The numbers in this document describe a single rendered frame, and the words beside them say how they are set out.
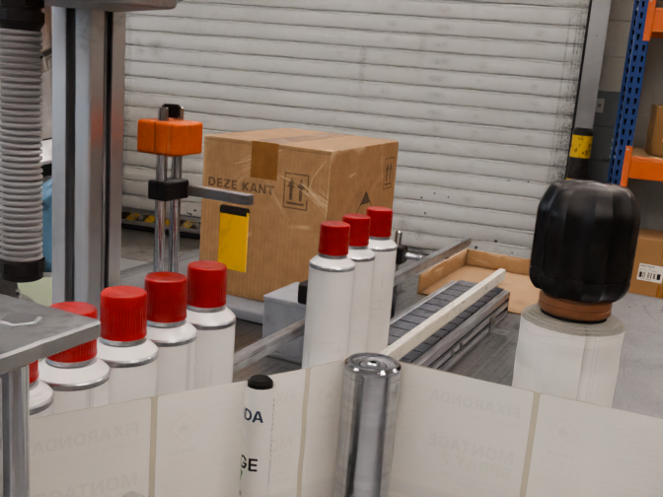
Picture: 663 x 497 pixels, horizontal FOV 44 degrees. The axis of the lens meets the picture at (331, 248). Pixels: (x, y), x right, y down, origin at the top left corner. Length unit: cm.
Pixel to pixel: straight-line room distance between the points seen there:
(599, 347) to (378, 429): 23
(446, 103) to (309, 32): 96
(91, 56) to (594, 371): 49
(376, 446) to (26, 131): 34
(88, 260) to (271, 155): 63
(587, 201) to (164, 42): 509
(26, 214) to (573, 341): 44
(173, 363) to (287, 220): 73
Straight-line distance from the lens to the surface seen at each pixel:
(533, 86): 500
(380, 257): 101
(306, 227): 133
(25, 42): 65
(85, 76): 75
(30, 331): 35
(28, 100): 65
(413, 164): 512
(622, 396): 124
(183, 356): 65
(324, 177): 131
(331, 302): 90
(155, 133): 75
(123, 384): 61
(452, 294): 144
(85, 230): 77
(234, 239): 75
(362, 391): 54
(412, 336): 109
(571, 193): 67
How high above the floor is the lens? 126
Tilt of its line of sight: 13 degrees down
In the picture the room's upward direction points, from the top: 5 degrees clockwise
